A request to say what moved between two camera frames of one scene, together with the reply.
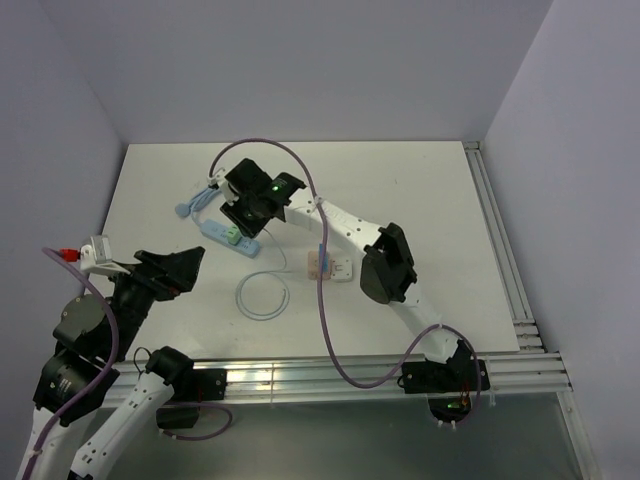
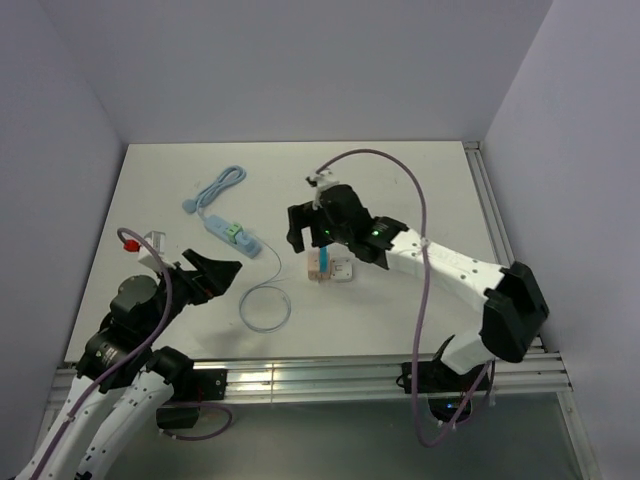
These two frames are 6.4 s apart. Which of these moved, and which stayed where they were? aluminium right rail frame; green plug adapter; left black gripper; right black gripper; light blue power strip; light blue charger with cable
Moved: left black gripper; right black gripper; light blue charger with cable
Stayed: aluminium right rail frame; light blue power strip; green plug adapter
